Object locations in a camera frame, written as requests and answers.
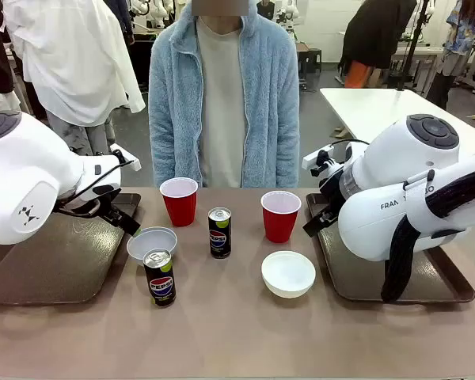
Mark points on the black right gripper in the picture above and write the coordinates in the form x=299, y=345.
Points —
x=331, y=196

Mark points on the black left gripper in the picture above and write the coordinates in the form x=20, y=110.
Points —
x=107, y=211

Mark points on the white bowl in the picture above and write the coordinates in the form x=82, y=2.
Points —
x=288, y=275
x=150, y=241

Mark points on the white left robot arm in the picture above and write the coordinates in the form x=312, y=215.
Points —
x=23, y=178

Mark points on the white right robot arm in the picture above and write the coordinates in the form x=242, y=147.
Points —
x=380, y=221

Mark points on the red plastic cup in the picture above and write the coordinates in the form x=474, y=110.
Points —
x=179, y=206
x=279, y=221

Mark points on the brown plastic tray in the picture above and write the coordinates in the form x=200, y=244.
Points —
x=352, y=273
x=59, y=257

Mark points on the black Pepsi can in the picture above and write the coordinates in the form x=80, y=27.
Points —
x=161, y=285
x=220, y=237

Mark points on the white background table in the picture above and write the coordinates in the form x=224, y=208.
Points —
x=364, y=111

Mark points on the person in blue fleece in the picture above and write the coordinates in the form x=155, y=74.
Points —
x=174, y=99

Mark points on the white t-shirt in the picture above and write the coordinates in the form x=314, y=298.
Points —
x=221, y=99

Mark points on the hanging white shirt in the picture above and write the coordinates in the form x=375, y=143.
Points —
x=75, y=59

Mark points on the person in black and orange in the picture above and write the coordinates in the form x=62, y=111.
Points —
x=372, y=35

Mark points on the black stand pole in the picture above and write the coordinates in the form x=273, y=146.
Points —
x=413, y=43

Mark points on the person in blue patterned shirt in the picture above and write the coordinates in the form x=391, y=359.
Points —
x=455, y=47

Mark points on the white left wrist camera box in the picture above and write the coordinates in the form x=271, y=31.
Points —
x=127, y=160

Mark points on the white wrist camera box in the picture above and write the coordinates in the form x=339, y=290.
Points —
x=316, y=156
x=127, y=160

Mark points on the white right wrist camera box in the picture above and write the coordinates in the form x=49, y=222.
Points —
x=316, y=156

